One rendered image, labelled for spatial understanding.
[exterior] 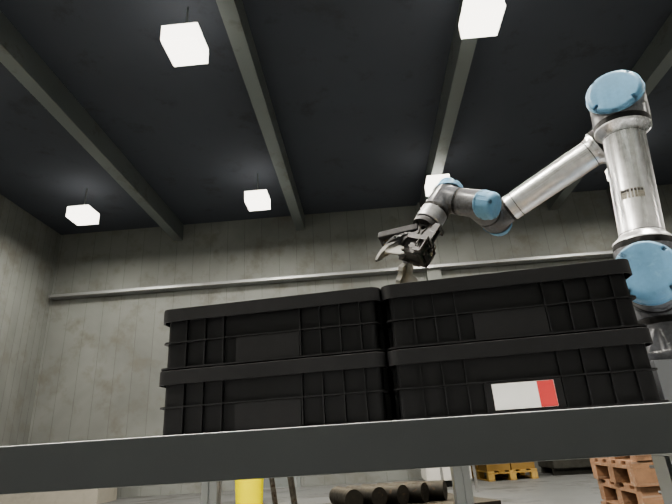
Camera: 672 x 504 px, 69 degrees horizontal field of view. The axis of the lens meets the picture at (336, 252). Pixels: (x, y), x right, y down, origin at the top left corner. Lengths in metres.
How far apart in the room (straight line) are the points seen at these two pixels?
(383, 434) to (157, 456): 0.20
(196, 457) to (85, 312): 11.92
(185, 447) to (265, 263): 10.75
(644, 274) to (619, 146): 0.30
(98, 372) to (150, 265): 2.54
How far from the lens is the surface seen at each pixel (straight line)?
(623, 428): 0.50
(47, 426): 12.25
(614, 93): 1.30
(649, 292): 1.12
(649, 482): 3.33
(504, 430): 0.47
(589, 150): 1.42
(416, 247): 1.25
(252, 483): 7.41
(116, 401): 11.58
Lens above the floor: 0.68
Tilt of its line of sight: 22 degrees up
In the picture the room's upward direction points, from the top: 4 degrees counter-clockwise
